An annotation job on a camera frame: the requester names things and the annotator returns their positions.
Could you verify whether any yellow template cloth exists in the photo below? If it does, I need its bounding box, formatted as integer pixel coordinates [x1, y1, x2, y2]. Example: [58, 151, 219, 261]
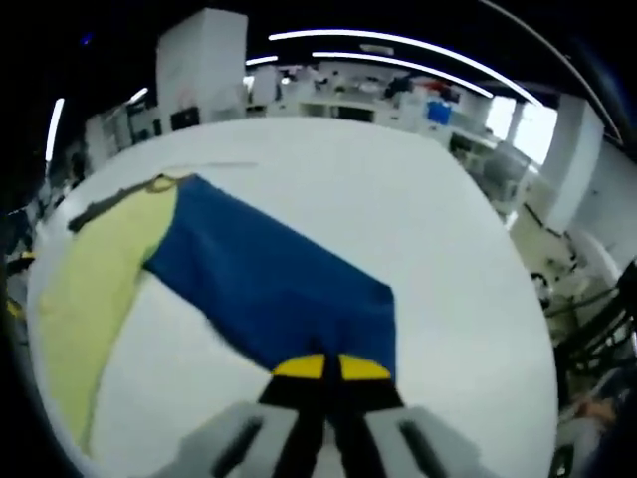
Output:
[37, 191, 179, 457]

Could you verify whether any short curved ceiling light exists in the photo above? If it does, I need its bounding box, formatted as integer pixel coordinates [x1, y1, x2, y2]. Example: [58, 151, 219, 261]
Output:
[312, 49, 500, 99]

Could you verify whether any dark blue printed garment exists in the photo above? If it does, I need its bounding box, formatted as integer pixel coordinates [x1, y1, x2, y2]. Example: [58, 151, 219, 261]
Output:
[67, 171, 399, 380]

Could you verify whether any white workbench row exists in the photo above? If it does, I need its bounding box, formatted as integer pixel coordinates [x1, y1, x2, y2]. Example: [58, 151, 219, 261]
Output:
[298, 64, 429, 123]

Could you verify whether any blue plastic crate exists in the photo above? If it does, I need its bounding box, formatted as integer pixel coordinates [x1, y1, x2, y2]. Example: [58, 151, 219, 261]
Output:
[426, 99, 452, 124]

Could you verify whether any black metal stand frame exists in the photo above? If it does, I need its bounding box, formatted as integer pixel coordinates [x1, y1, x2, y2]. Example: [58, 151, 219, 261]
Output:
[546, 261, 637, 380]

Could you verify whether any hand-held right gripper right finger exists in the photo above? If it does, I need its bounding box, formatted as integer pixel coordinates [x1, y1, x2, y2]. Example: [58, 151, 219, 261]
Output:
[331, 353, 497, 478]

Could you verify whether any long curved ceiling light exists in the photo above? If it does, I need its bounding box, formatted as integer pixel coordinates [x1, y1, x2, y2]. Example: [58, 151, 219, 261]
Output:
[268, 28, 543, 107]

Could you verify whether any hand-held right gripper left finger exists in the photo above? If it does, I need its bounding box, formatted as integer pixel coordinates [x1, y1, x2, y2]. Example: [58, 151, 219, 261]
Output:
[148, 353, 330, 478]

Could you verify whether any white square pillar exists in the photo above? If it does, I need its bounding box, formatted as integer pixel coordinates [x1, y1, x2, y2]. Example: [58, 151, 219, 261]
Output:
[156, 7, 249, 133]
[540, 94, 606, 235]

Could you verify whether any black chair back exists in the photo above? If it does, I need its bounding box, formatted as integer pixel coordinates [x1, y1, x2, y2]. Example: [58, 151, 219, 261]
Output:
[170, 107, 201, 132]

